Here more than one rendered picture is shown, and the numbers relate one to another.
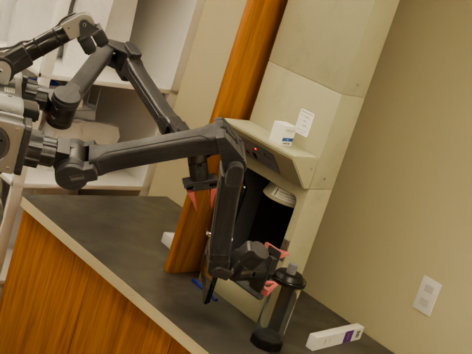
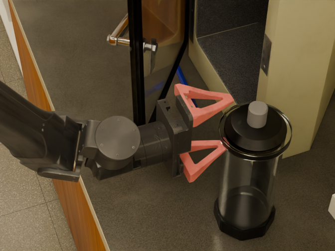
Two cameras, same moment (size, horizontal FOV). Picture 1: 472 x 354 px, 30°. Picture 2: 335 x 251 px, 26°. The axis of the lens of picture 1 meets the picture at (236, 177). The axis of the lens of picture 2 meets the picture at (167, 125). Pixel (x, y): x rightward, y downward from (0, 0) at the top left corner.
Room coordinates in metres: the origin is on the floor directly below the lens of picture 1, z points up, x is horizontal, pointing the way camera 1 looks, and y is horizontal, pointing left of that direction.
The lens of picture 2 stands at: (1.74, -0.44, 1.96)
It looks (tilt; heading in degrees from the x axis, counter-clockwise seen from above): 48 degrees down; 26
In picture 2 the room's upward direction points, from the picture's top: straight up
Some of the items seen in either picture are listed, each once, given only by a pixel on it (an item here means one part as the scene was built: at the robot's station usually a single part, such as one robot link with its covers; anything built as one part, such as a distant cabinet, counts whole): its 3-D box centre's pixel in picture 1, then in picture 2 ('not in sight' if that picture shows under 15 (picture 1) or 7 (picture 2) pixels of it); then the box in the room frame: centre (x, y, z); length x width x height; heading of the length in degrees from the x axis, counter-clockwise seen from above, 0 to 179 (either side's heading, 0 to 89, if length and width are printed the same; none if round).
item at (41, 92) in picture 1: (31, 95); not in sight; (2.43, 0.62, 1.45); 0.09 x 0.08 x 0.12; 19
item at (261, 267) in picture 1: (254, 270); (151, 143); (2.32, -0.13, 1.20); 0.07 x 0.07 x 0.10; 48
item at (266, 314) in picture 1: (277, 309); (249, 172); (2.44, -0.24, 1.06); 0.11 x 0.11 x 0.21
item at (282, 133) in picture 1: (282, 133); not in sight; (2.58, -0.09, 1.54); 0.05 x 0.05 x 0.06; 48
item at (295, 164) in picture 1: (265, 152); not in sight; (2.61, -0.06, 1.46); 0.32 x 0.12 x 0.10; 47
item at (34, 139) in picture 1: (36, 149); not in sight; (1.96, 0.46, 1.45); 0.09 x 0.08 x 0.12; 19
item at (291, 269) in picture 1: (290, 273); (256, 122); (2.44, -0.24, 1.18); 0.09 x 0.09 x 0.07
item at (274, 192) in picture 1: (291, 191); not in sight; (2.71, -0.18, 1.34); 0.18 x 0.18 x 0.05
